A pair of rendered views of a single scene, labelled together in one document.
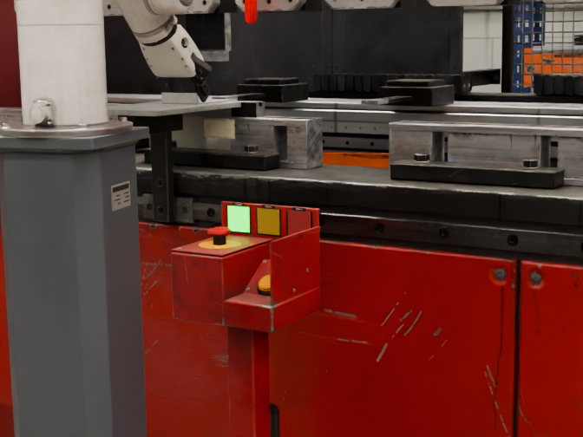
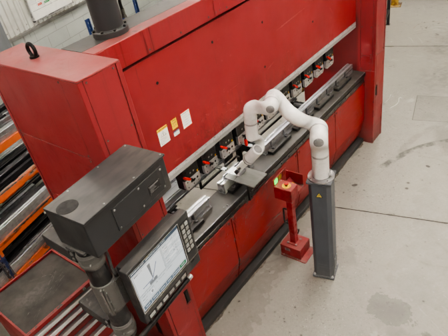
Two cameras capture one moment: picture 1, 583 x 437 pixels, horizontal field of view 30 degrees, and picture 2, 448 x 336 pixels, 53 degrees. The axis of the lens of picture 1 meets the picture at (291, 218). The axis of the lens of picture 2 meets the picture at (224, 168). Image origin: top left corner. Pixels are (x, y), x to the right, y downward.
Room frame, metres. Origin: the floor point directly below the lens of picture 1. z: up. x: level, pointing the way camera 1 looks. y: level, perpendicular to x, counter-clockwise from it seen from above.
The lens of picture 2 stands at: (1.70, 2.92, 3.00)
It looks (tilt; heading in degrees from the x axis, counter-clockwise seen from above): 35 degrees down; 282
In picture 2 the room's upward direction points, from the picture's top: 11 degrees counter-clockwise
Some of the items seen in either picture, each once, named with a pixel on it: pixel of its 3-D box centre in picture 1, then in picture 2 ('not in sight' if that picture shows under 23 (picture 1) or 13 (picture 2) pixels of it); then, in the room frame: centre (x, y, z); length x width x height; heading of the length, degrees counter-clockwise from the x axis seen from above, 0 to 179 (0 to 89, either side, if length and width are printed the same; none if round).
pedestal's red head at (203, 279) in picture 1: (246, 263); (288, 185); (1.80, 0.08, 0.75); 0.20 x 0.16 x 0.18; 59
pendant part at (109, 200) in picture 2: not in sight; (133, 249); (2.52, 1.47, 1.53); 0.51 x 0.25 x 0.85; 63
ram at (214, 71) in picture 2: not in sight; (266, 45); (1.88, -0.38, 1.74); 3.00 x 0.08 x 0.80; 57
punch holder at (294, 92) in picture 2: not in sight; (293, 85); (1.70, -0.66, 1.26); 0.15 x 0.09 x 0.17; 57
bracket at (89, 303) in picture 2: not in sight; (122, 288); (2.70, 1.40, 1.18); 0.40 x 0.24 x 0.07; 57
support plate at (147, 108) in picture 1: (163, 107); (246, 176); (2.11, 0.24, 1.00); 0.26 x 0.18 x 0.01; 147
